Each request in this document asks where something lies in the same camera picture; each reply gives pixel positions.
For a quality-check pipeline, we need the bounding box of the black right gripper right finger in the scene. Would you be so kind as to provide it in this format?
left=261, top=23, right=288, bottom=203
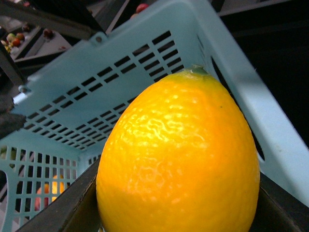
left=251, top=174, right=309, bottom=232

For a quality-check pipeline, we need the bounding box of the yellow lemon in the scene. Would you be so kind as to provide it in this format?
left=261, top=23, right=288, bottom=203
left=96, top=67, right=260, bottom=232

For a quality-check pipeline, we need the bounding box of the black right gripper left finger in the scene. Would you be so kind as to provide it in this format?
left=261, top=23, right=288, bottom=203
left=18, top=160, right=101, bottom=232

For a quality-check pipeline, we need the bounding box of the mint green plastic basket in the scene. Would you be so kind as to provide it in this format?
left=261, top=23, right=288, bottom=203
left=0, top=0, right=309, bottom=232

